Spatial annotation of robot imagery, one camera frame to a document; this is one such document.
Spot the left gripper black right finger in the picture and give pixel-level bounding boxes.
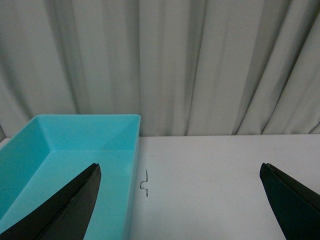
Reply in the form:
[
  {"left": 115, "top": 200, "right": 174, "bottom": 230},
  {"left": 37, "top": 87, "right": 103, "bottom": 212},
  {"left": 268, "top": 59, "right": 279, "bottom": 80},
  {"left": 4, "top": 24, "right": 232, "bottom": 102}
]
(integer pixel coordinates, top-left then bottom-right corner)
[{"left": 259, "top": 163, "right": 320, "bottom": 240}]

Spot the turquoise plastic bin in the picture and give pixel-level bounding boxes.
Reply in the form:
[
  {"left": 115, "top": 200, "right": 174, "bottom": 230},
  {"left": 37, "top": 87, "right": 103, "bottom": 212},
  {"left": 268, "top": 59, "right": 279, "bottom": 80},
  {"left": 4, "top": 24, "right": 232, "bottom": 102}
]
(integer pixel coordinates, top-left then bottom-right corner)
[{"left": 0, "top": 114, "right": 141, "bottom": 240}]

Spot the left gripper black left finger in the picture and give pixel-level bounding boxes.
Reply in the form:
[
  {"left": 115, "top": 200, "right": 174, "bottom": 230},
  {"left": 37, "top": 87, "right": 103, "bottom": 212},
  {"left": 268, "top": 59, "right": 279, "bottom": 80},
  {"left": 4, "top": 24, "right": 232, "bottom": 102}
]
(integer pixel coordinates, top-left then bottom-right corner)
[{"left": 0, "top": 163, "right": 101, "bottom": 240}]

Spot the white pleated curtain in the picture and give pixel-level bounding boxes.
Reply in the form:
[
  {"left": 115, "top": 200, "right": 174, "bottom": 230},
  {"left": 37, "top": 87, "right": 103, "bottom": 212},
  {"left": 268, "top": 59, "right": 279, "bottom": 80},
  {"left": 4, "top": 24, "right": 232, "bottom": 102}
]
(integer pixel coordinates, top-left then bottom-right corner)
[{"left": 0, "top": 0, "right": 320, "bottom": 139}]

